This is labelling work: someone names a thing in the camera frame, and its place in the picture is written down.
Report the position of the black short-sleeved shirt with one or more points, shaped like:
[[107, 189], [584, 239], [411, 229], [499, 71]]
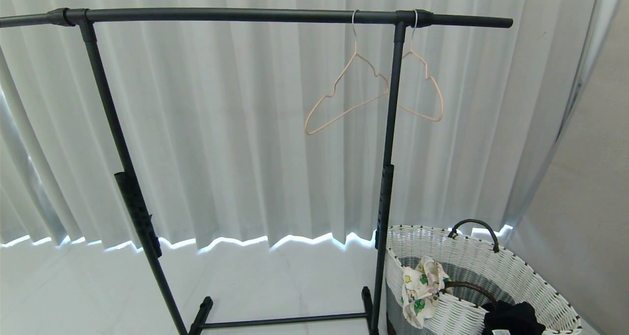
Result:
[[511, 320]]

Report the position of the pink clothes hanger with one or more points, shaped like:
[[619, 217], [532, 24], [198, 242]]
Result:
[[413, 42], [355, 45]]

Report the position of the white laundry basket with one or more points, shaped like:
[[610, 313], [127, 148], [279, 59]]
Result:
[[471, 266]]

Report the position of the white curtain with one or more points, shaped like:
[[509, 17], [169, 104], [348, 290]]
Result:
[[221, 128]]

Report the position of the cream printed garment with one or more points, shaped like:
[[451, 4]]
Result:
[[420, 291]]

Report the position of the black clothes rack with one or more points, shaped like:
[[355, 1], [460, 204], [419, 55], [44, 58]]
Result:
[[245, 15]]

